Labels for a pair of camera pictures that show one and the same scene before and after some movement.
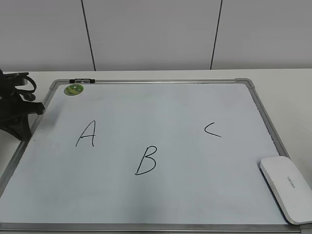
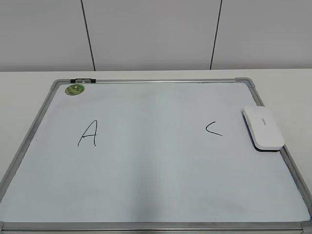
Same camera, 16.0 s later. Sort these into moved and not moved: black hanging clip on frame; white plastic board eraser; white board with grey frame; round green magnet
Moved: white plastic board eraser
Not moved: white board with grey frame; black hanging clip on frame; round green magnet
